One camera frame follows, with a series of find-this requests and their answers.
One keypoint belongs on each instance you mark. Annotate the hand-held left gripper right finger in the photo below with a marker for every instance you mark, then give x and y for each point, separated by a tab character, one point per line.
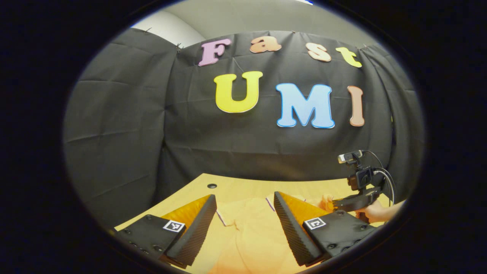
293	236

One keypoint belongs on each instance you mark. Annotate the orange T-shirt with striped collar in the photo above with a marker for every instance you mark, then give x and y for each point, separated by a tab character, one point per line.
251	236

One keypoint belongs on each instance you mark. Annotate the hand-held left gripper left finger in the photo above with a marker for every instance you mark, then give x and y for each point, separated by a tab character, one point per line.
196	232

